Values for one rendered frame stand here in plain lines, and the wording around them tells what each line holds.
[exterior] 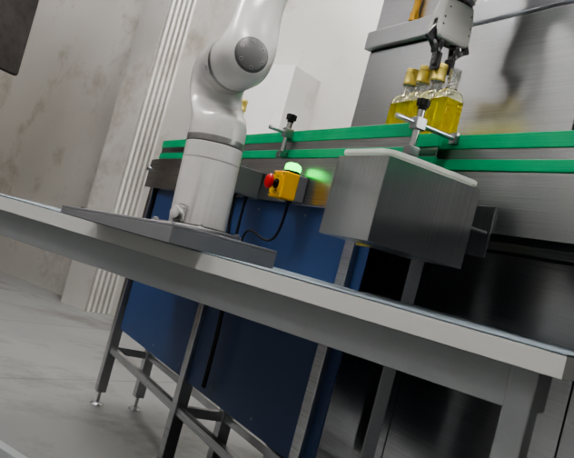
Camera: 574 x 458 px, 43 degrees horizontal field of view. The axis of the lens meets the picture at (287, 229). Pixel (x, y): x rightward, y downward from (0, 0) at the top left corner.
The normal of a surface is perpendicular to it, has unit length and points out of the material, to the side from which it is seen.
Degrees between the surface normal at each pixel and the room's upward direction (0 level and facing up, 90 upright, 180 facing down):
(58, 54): 90
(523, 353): 90
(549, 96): 90
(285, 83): 90
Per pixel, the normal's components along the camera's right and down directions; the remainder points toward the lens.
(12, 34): 0.88, 0.22
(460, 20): 0.48, 0.11
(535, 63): -0.85, -0.25
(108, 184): -0.56, -0.18
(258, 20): 0.51, -0.43
